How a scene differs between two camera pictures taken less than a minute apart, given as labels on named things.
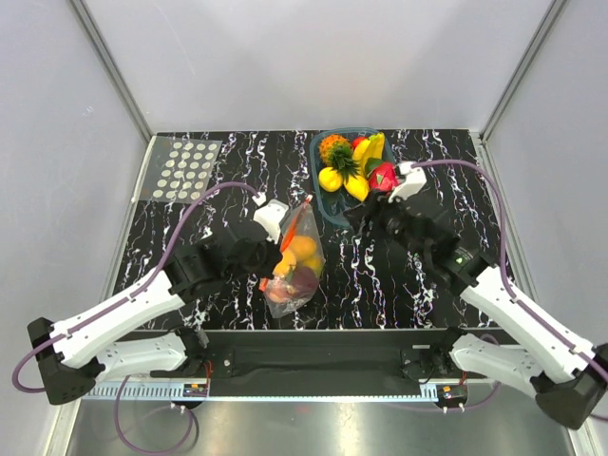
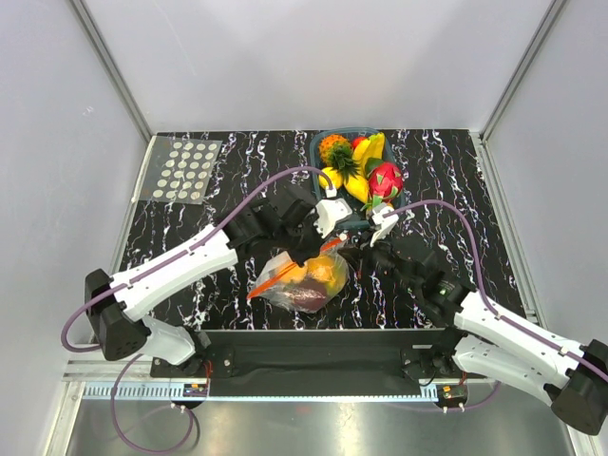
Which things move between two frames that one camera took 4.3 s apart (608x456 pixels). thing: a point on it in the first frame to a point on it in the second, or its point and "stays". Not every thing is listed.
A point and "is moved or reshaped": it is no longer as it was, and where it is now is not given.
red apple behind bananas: (355, 142) stays
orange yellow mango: (287, 262) to (295, 275)
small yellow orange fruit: (357, 186) stays
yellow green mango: (314, 263) to (340, 275)
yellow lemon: (330, 180) stays
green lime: (372, 162) stays
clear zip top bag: (302, 252) is moved or reshaped
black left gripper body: (263, 264) to (300, 242)
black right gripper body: (389, 221) to (382, 257)
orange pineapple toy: (336, 153) stays
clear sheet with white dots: (177, 169) stays
